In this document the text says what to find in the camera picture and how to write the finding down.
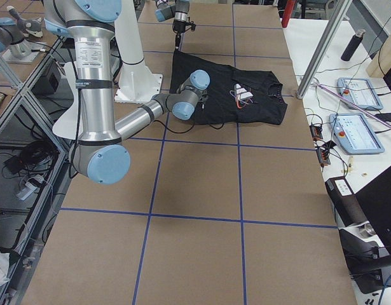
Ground near blue teach pendant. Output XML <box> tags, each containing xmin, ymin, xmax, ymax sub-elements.
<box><xmin>329</xmin><ymin>114</ymin><xmax>385</xmax><ymax>155</ymax></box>

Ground black phone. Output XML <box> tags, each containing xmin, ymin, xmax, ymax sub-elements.
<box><xmin>375</xmin><ymin>112</ymin><xmax>391</xmax><ymax>122</ymax></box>

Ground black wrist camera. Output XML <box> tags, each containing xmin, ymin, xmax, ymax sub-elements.
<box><xmin>185</xmin><ymin>21</ymin><xmax>196</xmax><ymax>32</ymax></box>
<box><xmin>199</xmin><ymin>93</ymin><xmax>209</xmax><ymax>109</ymax></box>

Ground white curved plastic shield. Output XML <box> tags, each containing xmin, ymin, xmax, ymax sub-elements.
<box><xmin>51</xmin><ymin>61</ymin><xmax>85</xmax><ymax>140</ymax></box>

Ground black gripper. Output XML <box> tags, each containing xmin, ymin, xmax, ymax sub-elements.
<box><xmin>172</xmin><ymin>20</ymin><xmax>186</xmax><ymax>50</ymax></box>

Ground blue teach pendant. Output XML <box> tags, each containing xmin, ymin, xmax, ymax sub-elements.
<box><xmin>337</xmin><ymin>78</ymin><xmax>383</xmax><ymax>111</ymax></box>
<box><xmin>329</xmin><ymin>114</ymin><xmax>385</xmax><ymax>155</ymax></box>

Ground red cylinder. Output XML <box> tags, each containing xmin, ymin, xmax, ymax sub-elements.
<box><xmin>281</xmin><ymin>0</ymin><xmax>296</xmax><ymax>29</ymax></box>

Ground far blue teach pendant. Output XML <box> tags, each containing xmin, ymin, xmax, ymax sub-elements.
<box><xmin>337</xmin><ymin>78</ymin><xmax>383</xmax><ymax>111</ymax></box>

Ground aluminium frame post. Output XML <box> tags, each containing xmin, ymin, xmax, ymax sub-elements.
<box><xmin>296</xmin><ymin>0</ymin><xmax>352</xmax><ymax>99</ymax></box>

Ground black printed t-shirt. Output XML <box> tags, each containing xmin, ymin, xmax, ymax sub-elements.
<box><xmin>170</xmin><ymin>50</ymin><xmax>287</xmax><ymax>125</ymax></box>

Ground black water bottle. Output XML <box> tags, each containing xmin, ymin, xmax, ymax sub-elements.
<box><xmin>340</xmin><ymin>29</ymin><xmax>366</xmax><ymax>62</ymax></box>

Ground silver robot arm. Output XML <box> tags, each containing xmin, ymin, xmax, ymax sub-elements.
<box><xmin>154</xmin><ymin>0</ymin><xmax>196</xmax><ymax>50</ymax></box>
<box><xmin>43</xmin><ymin>1</ymin><xmax>210</xmax><ymax>184</ymax></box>

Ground white central pedestal column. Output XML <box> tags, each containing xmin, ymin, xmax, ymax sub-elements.
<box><xmin>114</xmin><ymin>1</ymin><xmax>163</xmax><ymax>103</ymax></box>

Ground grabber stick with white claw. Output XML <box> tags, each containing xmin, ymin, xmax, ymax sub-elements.
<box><xmin>313</xmin><ymin>78</ymin><xmax>391</xmax><ymax>130</ymax></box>

